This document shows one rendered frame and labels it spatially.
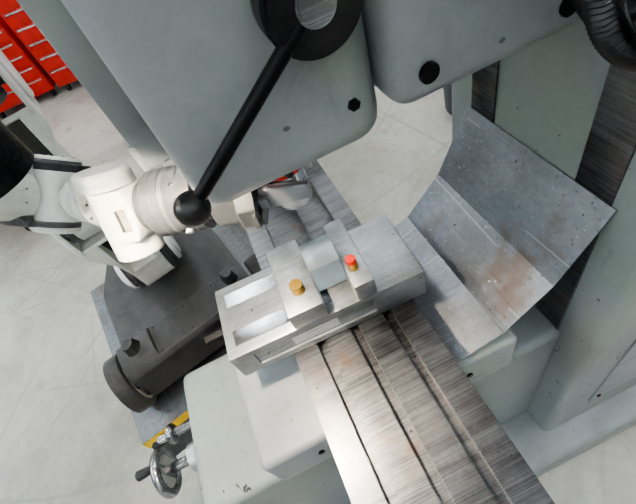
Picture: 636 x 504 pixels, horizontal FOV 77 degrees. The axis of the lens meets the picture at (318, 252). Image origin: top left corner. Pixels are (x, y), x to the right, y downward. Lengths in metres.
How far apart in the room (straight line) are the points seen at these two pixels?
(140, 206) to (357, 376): 0.41
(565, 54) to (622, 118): 0.11
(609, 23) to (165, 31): 0.27
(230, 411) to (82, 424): 1.33
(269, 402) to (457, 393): 0.34
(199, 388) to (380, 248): 0.56
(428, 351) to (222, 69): 0.52
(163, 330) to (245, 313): 0.67
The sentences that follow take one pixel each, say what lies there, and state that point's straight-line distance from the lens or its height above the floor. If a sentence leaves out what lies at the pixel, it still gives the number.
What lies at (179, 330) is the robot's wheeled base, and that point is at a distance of 1.32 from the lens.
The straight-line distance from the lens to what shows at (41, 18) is 0.39.
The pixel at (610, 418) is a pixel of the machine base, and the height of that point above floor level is 0.20.
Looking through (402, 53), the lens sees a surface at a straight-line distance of 0.35.
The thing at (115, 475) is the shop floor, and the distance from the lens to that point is 2.02.
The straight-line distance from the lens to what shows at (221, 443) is 0.95.
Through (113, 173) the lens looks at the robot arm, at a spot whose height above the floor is 1.30.
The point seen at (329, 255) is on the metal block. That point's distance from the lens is 0.63.
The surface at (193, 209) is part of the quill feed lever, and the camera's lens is 0.33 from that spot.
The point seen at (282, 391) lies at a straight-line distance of 0.79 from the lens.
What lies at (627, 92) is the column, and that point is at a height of 1.24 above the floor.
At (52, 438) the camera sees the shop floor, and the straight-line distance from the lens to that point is 2.31.
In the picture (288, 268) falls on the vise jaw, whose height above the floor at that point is 1.04.
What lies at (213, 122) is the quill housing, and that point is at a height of 1.40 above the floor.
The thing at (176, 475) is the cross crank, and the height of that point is 0.59.
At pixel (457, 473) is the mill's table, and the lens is 0.63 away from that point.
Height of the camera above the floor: 1.55
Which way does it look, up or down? 49 degrees down
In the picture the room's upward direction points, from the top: 24 degrees counter-clockwise
